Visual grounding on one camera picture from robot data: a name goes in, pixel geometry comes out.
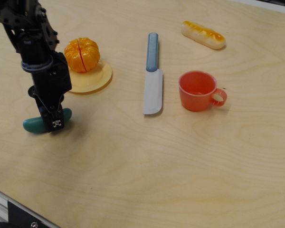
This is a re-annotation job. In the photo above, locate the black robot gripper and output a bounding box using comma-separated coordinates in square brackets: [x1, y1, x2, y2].
[21, 52, 72, 133]

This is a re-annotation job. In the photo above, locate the green toy cucumber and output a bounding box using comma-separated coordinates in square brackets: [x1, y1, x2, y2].
[23, 108, 72, 133]

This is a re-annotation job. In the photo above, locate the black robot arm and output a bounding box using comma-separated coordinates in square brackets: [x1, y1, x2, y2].
[0, 0, 72, 133]

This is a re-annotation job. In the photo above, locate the orange plastic cup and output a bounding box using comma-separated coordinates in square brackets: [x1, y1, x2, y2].
[178, 71, 228, 112]

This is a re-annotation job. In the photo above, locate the yellow plastic plate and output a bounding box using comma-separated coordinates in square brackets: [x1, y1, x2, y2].
[69, 61, 113, 94]

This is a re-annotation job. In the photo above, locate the orange toy tangerine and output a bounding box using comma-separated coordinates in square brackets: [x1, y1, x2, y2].
[64, 38, 101, 73]

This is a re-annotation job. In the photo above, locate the toy bread loaf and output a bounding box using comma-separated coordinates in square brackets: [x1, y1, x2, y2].
[181, 21, 226, 50]

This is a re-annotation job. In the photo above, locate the toy knife blue handle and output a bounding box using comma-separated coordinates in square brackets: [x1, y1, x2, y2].
[143, 32, 163, 115]

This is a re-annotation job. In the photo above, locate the black corner bracket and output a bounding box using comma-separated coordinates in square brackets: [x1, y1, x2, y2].
[8, 200, 59, 228]

